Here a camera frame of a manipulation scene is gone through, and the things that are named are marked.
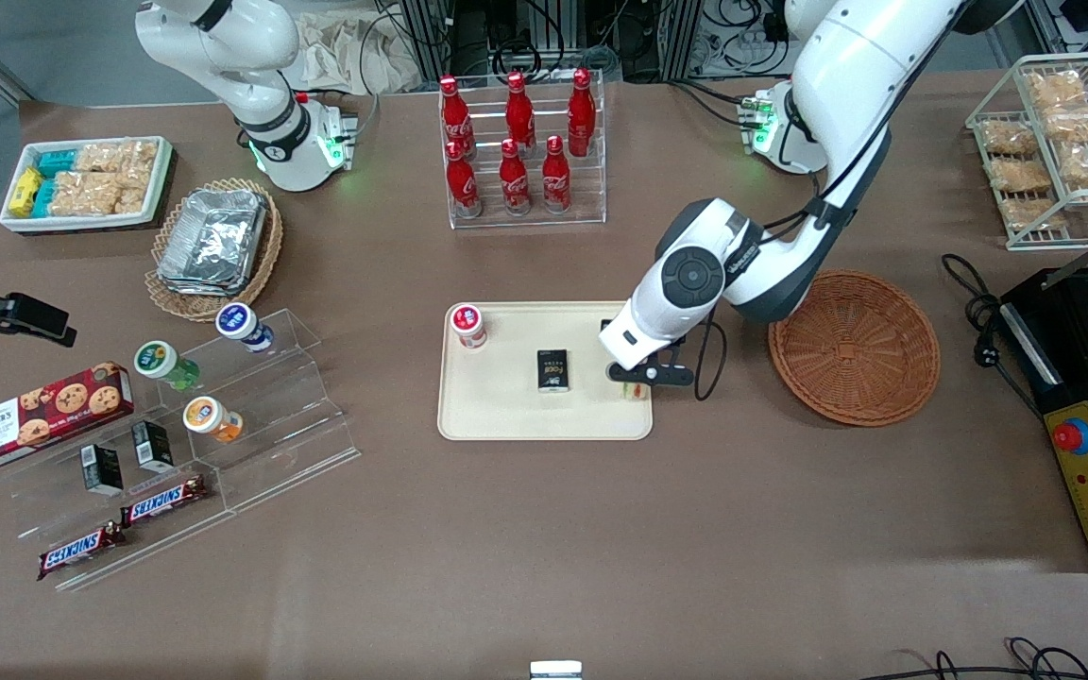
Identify red cola bottle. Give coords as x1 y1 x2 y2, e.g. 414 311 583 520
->
499 139 531 217
504 72 536 152
438 76 475 160
542 135 571 215
567 67 597 158
445 141 482 219

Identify metal equipment rack with cables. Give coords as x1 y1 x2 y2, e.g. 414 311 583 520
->
398 0 795 86

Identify stack of foil containers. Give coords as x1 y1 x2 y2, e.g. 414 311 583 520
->
156 188 269 298

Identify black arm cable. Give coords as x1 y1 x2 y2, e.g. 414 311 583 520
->
692 319 730 402

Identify blue lid yogurt cup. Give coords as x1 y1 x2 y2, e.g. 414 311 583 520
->
215 302 275 354

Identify white wire rack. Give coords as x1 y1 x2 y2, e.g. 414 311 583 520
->
965 51 1088 252

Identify green lid yogurt cup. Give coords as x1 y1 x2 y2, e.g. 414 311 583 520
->
133 340 201 393

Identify clear acrylic bottle rack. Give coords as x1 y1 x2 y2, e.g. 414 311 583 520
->
439 70 607 231

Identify white rectangular snack bin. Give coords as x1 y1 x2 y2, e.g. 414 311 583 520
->
0 136 175 235

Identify brown round wicker basket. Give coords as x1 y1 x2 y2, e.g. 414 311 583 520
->
768 270 942 428

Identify clear acrylic step stand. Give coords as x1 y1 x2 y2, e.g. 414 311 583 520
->
0 307 362 593

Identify Snickers chocolate bar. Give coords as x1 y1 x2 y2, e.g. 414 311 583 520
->
36 521 126 582
118 474 209 528

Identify orange lid yogurt cup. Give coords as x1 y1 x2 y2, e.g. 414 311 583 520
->
182 396 246 446

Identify bagged rice crisp snack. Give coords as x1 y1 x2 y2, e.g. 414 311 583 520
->
50 171 124 217
75 141 131 176
119 139 161 192

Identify black power cable with plug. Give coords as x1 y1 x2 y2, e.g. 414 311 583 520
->
941 253 1042 417

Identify black floor cables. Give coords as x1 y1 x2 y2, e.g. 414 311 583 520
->
865 636 1088 680

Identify beige cloth bag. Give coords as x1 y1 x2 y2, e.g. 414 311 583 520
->
297 8 424 96

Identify small black box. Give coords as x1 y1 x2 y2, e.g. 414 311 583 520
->
130 419 176 474
80 444 125 498
535 348 572 394

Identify red Walkers cookie box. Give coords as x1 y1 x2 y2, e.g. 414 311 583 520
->
0 361 135 476

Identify cream plastic tray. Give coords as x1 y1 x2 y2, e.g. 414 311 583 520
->
437 301 655 442

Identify red lid yogurt cup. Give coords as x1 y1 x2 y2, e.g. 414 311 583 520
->
450 302 489 351

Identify yellow snack packet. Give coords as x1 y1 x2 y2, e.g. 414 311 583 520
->
9 167 43 217

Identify light woven oval basket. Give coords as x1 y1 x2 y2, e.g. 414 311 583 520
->
144 178 284 323

